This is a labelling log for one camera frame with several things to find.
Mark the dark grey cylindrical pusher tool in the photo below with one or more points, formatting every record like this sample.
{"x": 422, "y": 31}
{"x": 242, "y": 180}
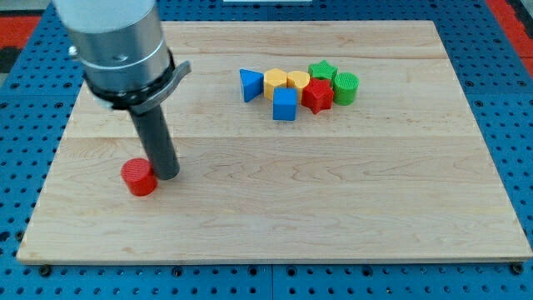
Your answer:
{"x": 151, "y": 127}

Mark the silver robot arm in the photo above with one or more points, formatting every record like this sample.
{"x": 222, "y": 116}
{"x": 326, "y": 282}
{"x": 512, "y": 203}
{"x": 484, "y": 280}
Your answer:
{"x": 127, "y": 65}

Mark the red star block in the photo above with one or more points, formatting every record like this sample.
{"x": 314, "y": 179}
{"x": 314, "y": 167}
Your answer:
{"x": 317, "y": 95}

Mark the green star block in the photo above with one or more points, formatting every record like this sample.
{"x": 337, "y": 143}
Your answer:
{"x": 323, "y": 70}

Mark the red cylinder block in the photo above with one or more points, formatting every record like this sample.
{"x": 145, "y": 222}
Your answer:
{"x": 138, "y": 175}

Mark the blue triangle block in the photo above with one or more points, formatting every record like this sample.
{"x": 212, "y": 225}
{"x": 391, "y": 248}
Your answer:
{"x": 251, "y": 84}

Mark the blue perforated metal table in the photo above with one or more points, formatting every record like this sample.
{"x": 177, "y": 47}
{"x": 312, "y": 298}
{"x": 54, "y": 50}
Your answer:
{"x": 38, "y": 95}

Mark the yellow hexagon block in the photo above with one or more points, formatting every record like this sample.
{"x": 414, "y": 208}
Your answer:
{"x": 272, "y": 79}

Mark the blue cube block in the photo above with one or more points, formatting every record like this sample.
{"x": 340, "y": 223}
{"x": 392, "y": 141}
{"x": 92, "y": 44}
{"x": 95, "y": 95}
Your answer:
{"x": 284, "y": 104}

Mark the yellow heart block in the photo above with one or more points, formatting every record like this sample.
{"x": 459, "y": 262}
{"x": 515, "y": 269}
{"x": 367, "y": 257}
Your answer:
{"x": 298, "y": 80}

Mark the green cylinder block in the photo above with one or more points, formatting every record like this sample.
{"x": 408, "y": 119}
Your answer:
{"x": 345, "y": 87}

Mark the light wooden board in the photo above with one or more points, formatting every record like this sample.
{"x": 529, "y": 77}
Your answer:
{"x": 402, "y": 175}

